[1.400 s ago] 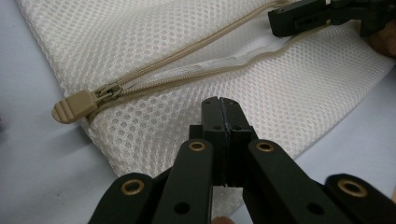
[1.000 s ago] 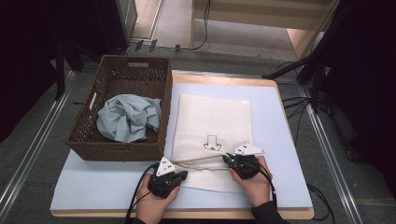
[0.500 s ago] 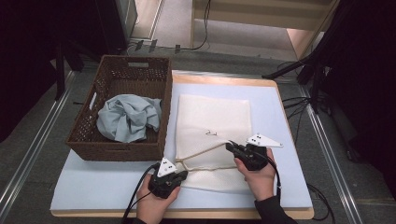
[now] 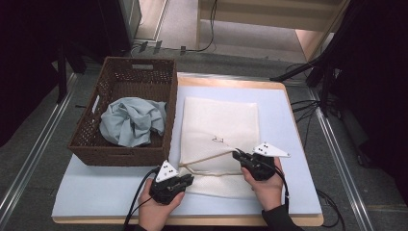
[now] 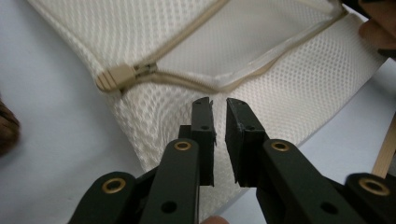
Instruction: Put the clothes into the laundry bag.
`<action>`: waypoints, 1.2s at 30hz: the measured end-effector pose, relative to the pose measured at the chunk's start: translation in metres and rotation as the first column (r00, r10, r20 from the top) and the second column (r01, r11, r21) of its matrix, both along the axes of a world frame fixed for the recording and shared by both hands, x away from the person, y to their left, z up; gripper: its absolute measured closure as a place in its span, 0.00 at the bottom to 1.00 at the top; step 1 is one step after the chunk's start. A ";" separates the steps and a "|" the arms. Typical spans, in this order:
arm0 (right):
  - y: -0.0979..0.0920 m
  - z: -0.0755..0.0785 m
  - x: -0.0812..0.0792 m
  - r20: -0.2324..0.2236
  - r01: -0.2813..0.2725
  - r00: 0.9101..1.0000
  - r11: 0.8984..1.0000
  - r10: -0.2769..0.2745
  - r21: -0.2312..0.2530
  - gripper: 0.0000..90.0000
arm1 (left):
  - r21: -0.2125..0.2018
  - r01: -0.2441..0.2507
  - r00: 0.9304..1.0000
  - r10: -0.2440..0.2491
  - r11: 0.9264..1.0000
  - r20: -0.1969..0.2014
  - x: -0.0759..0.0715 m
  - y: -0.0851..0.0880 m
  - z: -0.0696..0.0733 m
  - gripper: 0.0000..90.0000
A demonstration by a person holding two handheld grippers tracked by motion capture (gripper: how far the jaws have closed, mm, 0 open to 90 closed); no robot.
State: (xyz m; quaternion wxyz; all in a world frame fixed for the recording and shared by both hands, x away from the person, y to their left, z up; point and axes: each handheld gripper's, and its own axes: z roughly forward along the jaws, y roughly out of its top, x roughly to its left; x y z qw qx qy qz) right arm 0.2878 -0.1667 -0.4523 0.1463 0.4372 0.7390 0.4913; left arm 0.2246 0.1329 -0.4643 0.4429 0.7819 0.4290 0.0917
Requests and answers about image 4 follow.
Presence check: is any black metal stand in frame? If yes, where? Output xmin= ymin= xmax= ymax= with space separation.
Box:
xmin=56 ymin=38 xmax=89 ymax=104

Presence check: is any person's right hand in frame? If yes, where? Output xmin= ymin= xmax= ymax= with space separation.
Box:
xmin=241 ymin=157 xmax=285 ymax=213

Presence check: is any white mesh laundry bag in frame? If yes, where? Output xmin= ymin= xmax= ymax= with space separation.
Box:
xmin=177 ymin=95 xmax=262 ymax=200

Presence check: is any brown woven basket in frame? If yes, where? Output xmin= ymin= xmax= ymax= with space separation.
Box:
xmin=67 ymin=56 xmax=179 ymax=167

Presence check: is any left hand-held gripper black cable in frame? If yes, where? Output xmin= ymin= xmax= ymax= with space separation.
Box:
xmin=123 ymin=166 xmax=162 ymax=231

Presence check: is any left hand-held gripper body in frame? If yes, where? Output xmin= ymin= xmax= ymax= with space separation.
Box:
xmin=148 ymin=159 xmax=189 ymax=206

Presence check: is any black floor cable bundle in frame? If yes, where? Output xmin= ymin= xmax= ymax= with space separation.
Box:
xmin=285 ymin=62 xmax=341 ymax=150

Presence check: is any hand-held gripper black cable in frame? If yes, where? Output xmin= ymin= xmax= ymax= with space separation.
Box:
xmin=123 ymin=166 xmax=162 ymax=231
xmin=272 ymin=163 xmax=291 ymax=214

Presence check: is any light blue foam mat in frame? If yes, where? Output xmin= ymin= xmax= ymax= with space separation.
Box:
xmin=51 ymin=85 xmax=323 ymax=219

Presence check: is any dark cabinet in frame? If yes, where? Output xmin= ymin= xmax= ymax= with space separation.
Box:
xmin=97 ymin=0 xmax=142 ymax=58

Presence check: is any metal floor rail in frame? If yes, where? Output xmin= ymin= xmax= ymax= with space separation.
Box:
xmin=307 ymin=88 xmax=375 ymax=231
xmin=0 ymin=72 xmax=79 ymax=222

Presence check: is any wooden table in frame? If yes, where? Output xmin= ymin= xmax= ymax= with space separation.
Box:
xmin=52 ymin=75 xmax=325 ymax=227

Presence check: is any thin black hanging cable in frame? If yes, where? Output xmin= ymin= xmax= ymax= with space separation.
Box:
xmin=182 ymin=0 xmax=219 ymax=54

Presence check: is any grey-blue cloth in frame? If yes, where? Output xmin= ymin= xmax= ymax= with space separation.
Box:
xmin=99 ymin=96 xmax=168 ymax=148

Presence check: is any person's left hand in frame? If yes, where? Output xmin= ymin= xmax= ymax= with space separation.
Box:
xmin=138 ymin=177 xmax=186 ymax=231

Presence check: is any black tripod stand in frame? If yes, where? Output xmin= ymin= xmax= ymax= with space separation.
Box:
xmin=268 ymin=0 xmax=364 ymax=118

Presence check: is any right hand-held gripper black cable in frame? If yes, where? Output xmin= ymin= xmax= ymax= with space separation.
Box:
xmin=272 ymin=163 xmax=291 ymax=214

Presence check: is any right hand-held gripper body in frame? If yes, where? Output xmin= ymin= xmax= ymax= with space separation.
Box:
xmin=241 ymin=141 xmax=292 ymax=182

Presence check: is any light wooden shelf unit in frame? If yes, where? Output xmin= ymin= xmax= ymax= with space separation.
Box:
xmin=195 ymin=0 xmax=351 ymax=63

